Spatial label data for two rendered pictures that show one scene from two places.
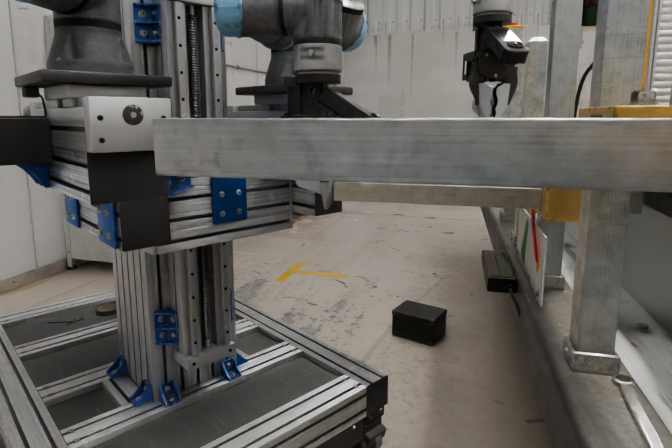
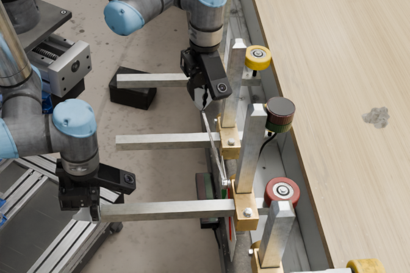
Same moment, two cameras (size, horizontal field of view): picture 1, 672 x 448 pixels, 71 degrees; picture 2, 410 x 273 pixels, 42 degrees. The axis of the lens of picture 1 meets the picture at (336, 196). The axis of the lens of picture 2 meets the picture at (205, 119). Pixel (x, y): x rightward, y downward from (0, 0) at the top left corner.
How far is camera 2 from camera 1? 0.93 m
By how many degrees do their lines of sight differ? 41
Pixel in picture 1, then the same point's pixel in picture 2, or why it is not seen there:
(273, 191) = not seen: hidden behind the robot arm
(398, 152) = not seen: outside the picture
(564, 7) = (255, 121)
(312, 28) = (78, 156)
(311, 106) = (79, 183)
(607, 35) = (266, 249)
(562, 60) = (251, 144)
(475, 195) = (196, 214)
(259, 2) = (32, 148)
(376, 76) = not seen: outside the picture
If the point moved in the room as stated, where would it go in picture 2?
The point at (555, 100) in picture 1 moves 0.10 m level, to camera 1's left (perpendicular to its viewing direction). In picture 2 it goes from (246, 161) to (203, 172)
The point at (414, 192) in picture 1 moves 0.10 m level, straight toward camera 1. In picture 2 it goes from (157, 216) to (162, 254)
